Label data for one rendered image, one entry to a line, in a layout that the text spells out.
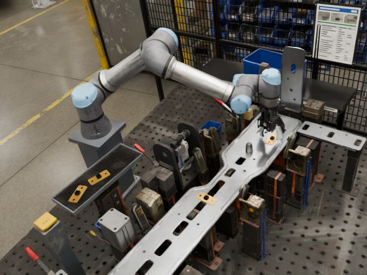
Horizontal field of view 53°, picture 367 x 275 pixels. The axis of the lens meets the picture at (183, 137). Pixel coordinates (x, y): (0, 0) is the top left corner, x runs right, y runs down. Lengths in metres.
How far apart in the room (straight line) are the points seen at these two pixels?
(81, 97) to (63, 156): 2.00
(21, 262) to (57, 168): 1.69
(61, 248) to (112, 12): 3.15
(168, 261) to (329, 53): 1.33
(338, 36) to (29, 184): 2.70
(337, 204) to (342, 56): 0.74
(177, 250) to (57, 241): 0.44
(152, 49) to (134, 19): 2.61
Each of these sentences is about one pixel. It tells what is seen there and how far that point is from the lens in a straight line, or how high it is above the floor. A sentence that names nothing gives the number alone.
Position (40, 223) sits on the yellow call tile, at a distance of 1.42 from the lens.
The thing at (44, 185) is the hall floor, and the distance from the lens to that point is 3.43.
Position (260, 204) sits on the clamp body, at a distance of 1.43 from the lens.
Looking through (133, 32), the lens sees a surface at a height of 0.64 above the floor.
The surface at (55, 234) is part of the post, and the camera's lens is 1.43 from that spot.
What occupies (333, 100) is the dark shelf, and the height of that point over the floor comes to 1.03.
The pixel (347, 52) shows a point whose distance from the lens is 2.05.
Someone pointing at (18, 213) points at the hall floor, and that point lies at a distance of 3.31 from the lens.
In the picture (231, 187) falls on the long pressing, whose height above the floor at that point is 1.00.
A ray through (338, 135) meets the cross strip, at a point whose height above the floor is 1.00.
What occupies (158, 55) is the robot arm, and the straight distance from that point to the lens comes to 1.46.
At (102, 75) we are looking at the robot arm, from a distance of 1.78.
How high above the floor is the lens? 2.12
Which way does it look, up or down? 38 degrees down
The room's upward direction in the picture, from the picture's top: 10 degrees counter-clockwise
